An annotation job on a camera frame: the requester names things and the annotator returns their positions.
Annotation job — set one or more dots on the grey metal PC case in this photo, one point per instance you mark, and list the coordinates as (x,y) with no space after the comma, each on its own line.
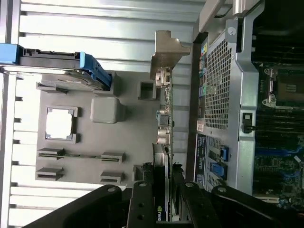
(247,95)

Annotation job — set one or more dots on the blue expansion slot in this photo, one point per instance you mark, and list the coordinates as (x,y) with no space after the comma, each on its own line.
(275,150)

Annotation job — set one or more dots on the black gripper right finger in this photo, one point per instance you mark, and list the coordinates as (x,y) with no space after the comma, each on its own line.
(197,206)

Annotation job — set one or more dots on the small blue case latch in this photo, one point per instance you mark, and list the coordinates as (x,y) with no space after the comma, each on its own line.
(224,153)

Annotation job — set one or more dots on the silver CPU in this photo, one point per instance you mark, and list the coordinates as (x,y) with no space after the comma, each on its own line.
(59,123)

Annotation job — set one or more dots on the dark printed case label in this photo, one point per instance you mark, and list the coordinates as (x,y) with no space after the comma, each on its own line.
(200,159)

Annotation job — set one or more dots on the metal CPU socket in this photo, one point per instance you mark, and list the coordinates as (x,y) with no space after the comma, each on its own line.
(289,88)

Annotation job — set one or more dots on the RAM stick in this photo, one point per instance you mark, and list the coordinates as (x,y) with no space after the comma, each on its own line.
(80,155)

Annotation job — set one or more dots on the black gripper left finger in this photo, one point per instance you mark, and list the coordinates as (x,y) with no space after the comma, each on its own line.
(140,204)

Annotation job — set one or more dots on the large blue case latch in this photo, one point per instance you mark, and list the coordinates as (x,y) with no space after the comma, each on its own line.
(218,171)

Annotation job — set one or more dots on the red white case sticker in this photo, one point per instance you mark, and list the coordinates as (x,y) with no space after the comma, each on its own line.
(200,126)

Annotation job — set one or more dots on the black case switch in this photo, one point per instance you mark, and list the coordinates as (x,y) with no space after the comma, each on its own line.
(247,121)

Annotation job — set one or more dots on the dark green motherboard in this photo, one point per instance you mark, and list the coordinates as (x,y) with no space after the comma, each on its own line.
(273,166)

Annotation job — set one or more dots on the disk in blue caddy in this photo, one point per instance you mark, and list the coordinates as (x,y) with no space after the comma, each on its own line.
(47,59)

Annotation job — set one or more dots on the grey parts rack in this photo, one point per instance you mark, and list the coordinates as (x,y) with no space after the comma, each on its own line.
(107,140)

